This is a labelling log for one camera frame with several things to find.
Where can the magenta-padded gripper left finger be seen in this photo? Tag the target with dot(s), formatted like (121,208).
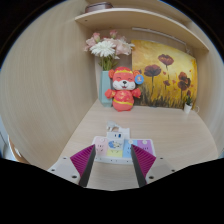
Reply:
(75,163)

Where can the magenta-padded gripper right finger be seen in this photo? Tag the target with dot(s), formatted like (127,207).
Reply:
(148,163)

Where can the white charger with cartoon sticker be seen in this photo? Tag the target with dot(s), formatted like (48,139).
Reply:
(115,140)

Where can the pastel multicolour power strip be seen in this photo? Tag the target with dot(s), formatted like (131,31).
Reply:
(143,146)

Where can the small potted plant white pot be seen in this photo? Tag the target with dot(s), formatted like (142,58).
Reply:
(188,107)

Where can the red plush mouse toy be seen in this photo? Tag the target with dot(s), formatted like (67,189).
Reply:
(123,96)

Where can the light blue vase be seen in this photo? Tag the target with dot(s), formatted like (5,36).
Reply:
(105,90)

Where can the yellow poppy flower painting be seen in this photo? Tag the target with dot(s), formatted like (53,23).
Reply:
(166,83)

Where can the pink and white flower bouquet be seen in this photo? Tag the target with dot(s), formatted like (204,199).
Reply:
(105,48)

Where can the white light bar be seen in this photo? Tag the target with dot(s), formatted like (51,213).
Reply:
(156,33)

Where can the wooden shelf unit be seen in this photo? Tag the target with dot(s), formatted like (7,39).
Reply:
(133,18)

